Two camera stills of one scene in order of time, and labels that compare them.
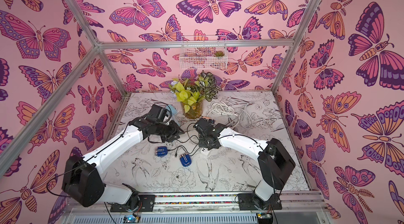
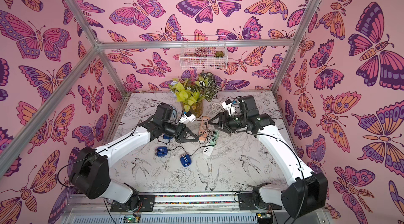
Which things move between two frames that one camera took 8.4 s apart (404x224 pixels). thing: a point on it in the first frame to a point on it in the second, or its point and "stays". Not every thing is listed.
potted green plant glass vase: [191, 92] stays
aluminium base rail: [297, 208] stays
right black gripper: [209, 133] to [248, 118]
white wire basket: [203, 52] stays
